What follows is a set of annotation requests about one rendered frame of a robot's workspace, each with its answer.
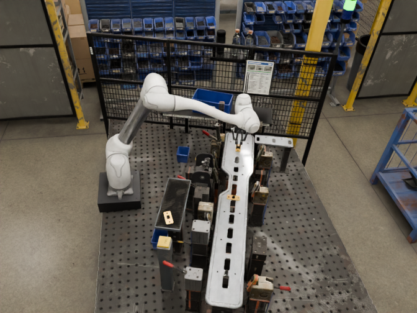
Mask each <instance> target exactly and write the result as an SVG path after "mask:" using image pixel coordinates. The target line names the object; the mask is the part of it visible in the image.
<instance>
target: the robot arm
mask: <svg viewBox="0 0 417 313"><path fill-rule="evenodd" d="M188 109H190V110H195V111H199V112H201V113H204V114H207V115H208V116H211V117H214V118H216V119H218V120H221V121H224V122H227V123H229V124H235V127H234V128H233V127H232V128H231V131H232V136H233V140H235V144H236V149H237V146H238V134H239V133H241V139H240V148H241V145H242V144H243V141H244V142H245V141H246V138H247V135H248V133H251V134H252V133H255V132H257V131H258V129H259V126H260V121H259V118H258V116H257V114H256V113H255V112H254V111H253V107H252V104H251V98H250V96H249V95H248V94H239V95H238V97H237V98H236V102H235V115H231V114H227V113H225V112H222V111H220V110H218V109H216V108H214V107H211V106H209V105H207V104H204V103H202V102H200V101H196V100H193V99H188V98H183V97H180V96H176V95H172V94H169V93H168V88H167V85H166V82H165V80H164V78H163V77H162V76H161V75H159V74H157V73H150V74H149V75H148V76H147V77H146V78H145V80H144V83H143V87H142V89H141V93H140V99H139V101H138V102H137V104H136V106H135V108H134V110H133V111H132V113H131V114H130V117H129V118H128V120H127V121H126V123H125V125H124V127H123V129H122V130H121V132H120V133H119V134H116V135H114V136H113V137H111V138H110V139H109V140H108V142H107V144H106V148H105V154H106V160H107V163H106V172H107V179H108V181H109V187H108V192H107V196H109V197H110V196H118V199H122V195H133V189H132V180H133V175H131V172H130V164H129V160H128V157H129V156H130V152H131V150H132V147H133V142H132V140H133V138H134V137H135V136H136V134H137V132H138V130H139V129H140V127H141V125H142V124H143V122H144V121H145V119H146V117H147V116H148V114H149V113H150V111H151V110H153V111H162V112H169V111H181V110H188ZM234 130H236V132H237V133H236V138H235V133H234ZM244 131H246V134H245V136H244V138H243V132H244Z"/></svg>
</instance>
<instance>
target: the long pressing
mask: <svg viewBox="0 0 417 313"><path fill-rule="evenodd" d="M235 149H236V144H235V140H233V136H232V133H226V135H225V144H224V149H223V158H222V166H221V169H222V171H224V172H225V173H226V174H227V175H228V177H229V179H228V189H227V190H226V191H224V192H222V193H221V194H220V195H219V197H218V206H217V214H216V219H215V228H214V234H213V242H212V251H211V257H210V266H209V271H208V280H207V289H206V293H205V300H206V302H207V304H209V305H210V306H217V307H225V308H230V309H238V308H240V307H241V305H242V303H243V285H244V262H245V250H246V226H247V214H248V191H249V178H250V177H251V175H252V174H253V168H254V136H252V135H247V138H246V141H245V142H244V141H243V144H242V145H241V151H240V152H236V151H235ZM237 156H238V157H239V158H240V160H239V163H235V157H237ZM234 167H238V172H234ZM233 176H237V177H238V180H237V181H233ZM233 184H235V185H237V187H236V196H240V200H239V201H236V200H234V201H235V212H234V213H231V212H230V203H231V199H227V194H229V195H231V191H232V185H233ZM224 211H225V212H224ZM239 213H240V214H239ZM229 215H234V223H233V224H229V223H228V222H229ZM229 228H230V229H233V236H232V238H227V234H228V229H229ZM221 239H222V240H221ZM227 243H231V253H230V254H227V253H226V244H227ZM226 258H227V259H230V270H228V275H226V274H225V270H224V265H225V259H226ZM235 273H236V274H235ZM223 276H228V277H229V280H228V288H222V283H223Z"/></svg>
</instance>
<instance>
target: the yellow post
mask: <svg viewBox="0 0 417 313"><path fill-rule="evenodd" d="M333 1H334V0H316V4H315V9H314V12H313V17H312V22H311V26H310V31H309V34H308V39H307V44H306V47H305V50H306V51H313V52H320V50H321V45H322V41H323V36H324V32H325V29H326V25H327V23H328V19H329V16H330V12H331V8H332V5H333ZM304 57H305V59H308V61H307V60H303V61H304V63H303V61H302V65H304V66H303V67H302V66H301V69H300V71H302V72H310V73H308V76H307V73H305V74H304V73H301V72H300V74H301V76H300V74H299V77H301V78H300V81H299V79H298V82H299V85H298V84H297V87H298V89H300V88H301V89H302V90H303V89H304V90H310V87H311V85H304V84H308V82H309V84H312V79H313V75H314V72H315V68H316V67H313V69H312V67H310V68H309V66H316V64H317V61H315V62H314V61H313V60H318V57H319V56H316V57H315V56H313V55H312V56H311V55H309V57H308V55H304V56H303V59H304ZM311 58H312V60H311ZM310 60H311V63H310ZM313 62H314V65H313ZM306 64H307V66H306ZM305 66H306V69H305ZM308 69H309V71H308ZM311 72H312V74H311ZM303 75H304V77H303ZM310 75H311V76H310ZM302 78H310V81H309V79H307V80H306V79H302ZM302 80H303V82H302ZM305 81H306V83H305ZM298 82H297V83H298ZM301 83H302V84H301ZM301 85H302V87H301ZM304 86H305V88H304ZM297 87H296V89H297ZM307 87H308V89H307ZM302 90H295V95H299V93H300V95H301V96H302V93H303V96H305V94H306V96H308V95H309V91H307V93H306V91H302ZM296 92H297V94H296ZM306 103H307V102H304V104H303V102H301V103H300V101H298V103H297V101H295V102H294V101H293V104H292V105H293V106H294V108H293V106H292V108H293V110H292V109H291V111H295V108H296V107H295V106H303V108H302V107H300V108H299V107H297V108H296V111H299V113H298V112H290V116H291V114H292V116H295V117H291V119H290V117H289V121H293V119H294V122H293V123H292V122H290V123H288V126H295V128H294V127H292V128H291V127H289V129H288V126H287V130H288V131H286V133H288V134H294V135H295V133H296V130H297V133H296V135H298V132H299V130H300V128H299V127H300V126H301V123H300V122H302V117H303V114H304V111H305V106H306ZM298 109H299V110H298ZM301 111H302V113H301ZM294 114H295V115H294ZM297 114H298V115H297ZM300 114H301V115H300ZM296 117H298V118H296ZM299 117H301V118H300V120H299ZM296 119H297V120H296ZM295 121H296V123H295ZM298 121H299V123H298ZM297 126H298V128H297ZM290 130H291V131H295V132H289V131H290ZM286 138H290V137H286ZM292 139H293V145H294V149H295V146H296V143H297V138H292Z"/></svg>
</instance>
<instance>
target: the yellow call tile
mask: <svg viewBox="0 0 417 313"><path fill-rule="evenodd" d="M170 241H171V237H164V236H159V240H158V244H157V247H164V248H169V244H170Z"/></svg>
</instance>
